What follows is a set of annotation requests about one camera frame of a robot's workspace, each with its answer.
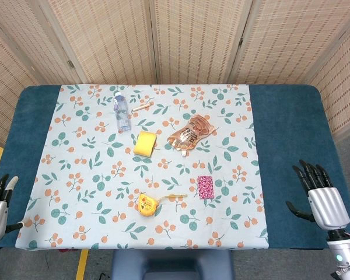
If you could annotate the small beige wooden stick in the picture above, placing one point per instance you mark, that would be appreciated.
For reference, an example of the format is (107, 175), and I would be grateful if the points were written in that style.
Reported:
(141, 107)

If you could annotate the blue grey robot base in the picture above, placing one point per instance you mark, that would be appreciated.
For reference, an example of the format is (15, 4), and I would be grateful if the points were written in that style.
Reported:
(172, 265)

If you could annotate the teal blue table cover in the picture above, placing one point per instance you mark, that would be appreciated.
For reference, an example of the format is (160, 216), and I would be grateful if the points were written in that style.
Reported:
(294, 131)

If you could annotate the clear plastic water bottle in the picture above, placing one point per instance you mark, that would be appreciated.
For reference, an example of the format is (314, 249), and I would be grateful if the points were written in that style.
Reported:
(122, 115)

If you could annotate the woven bamboo screen panel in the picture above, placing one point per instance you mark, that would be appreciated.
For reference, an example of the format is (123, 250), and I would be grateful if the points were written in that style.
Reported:
(344, 87)
(198, 38)
(294, 38)
(26, 35)
(113, 38)
(3, 87)

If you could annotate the floral printed tablecloth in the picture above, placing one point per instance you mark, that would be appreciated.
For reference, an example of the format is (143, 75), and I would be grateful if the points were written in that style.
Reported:
(84, 163)

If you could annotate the yellow sponge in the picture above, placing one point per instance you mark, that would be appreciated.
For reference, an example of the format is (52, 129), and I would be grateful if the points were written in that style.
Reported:
(144, 143)

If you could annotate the orange brown spout pouch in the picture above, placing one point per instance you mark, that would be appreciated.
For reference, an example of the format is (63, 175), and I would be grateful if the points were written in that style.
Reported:
(191, 134)

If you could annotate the yellow tape measure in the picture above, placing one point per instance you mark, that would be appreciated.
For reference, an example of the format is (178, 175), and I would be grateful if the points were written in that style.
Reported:
(146, 205)

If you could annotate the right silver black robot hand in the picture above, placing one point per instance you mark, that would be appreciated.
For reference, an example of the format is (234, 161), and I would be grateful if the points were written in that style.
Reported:
(328, 207)

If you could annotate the brass screen hinge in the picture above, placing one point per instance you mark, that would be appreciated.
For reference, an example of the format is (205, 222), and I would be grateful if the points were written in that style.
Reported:
(70, 64)
(240, 41)

